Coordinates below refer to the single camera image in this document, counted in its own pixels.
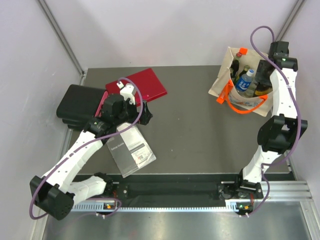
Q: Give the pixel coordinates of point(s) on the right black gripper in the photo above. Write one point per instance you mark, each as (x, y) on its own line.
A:
(259, 77)

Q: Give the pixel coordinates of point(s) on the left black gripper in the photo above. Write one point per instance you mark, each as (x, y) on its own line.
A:
(146, 116)

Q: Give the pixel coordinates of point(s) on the yellow black tool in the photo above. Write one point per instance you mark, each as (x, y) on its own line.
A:
(262, 89)

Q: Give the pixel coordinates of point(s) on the clear glass bottle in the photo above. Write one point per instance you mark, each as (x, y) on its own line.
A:
(249, 93)

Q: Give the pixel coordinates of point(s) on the green bottle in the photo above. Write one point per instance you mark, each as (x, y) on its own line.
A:
(244, 71)
(231, 72)

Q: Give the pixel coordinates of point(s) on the plastic Pocari Sweat bottle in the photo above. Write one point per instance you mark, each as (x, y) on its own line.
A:
(244, 81)

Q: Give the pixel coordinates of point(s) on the dark bottle red cap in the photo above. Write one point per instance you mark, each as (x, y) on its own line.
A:
(235, 64)

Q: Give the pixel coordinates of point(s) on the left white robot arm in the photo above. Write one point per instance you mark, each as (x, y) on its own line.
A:
(56, 192)

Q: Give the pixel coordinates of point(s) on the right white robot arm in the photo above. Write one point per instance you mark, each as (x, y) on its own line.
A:
(282, 131)

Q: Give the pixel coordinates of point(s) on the beige canvas tote bag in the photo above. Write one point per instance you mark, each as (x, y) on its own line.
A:
(225, 91)

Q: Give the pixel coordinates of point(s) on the red clip file folder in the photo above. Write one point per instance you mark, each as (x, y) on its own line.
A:
(147, 82)

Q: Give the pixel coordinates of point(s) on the setup guide booklet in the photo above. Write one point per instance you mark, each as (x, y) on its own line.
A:
(130, 151)

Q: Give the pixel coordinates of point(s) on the black box case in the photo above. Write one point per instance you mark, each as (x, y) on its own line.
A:
(79, 105)

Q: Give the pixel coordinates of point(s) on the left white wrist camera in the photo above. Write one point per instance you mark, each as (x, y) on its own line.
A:
(127, 91)

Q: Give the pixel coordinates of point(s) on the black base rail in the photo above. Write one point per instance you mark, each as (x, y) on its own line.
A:
(176, 190)

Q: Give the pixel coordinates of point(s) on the slotted cable duct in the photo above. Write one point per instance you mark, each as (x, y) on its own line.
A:
(105, 207)

